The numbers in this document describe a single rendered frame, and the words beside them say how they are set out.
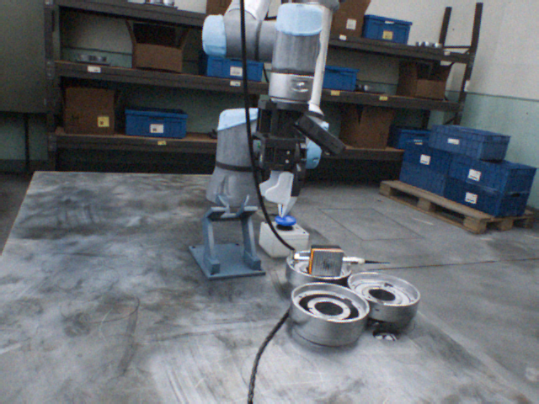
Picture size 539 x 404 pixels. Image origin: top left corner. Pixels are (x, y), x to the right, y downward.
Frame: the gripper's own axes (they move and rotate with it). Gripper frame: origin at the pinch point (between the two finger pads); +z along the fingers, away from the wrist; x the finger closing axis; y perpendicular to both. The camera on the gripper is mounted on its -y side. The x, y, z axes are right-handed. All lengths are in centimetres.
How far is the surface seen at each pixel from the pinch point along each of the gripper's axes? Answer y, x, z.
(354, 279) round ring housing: -3.5, 20.0, 4.8
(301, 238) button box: -2.2, 3.4, 4.4
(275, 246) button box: 2.9, 3.4, 5.7
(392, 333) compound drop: -3.9, 30.4, 7.8
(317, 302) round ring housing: 5.1, 24.7, 5.3
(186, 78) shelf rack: -43, -318, -10
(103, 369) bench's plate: 33.2, 29.4, 8.2
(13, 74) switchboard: 87, -354, 2
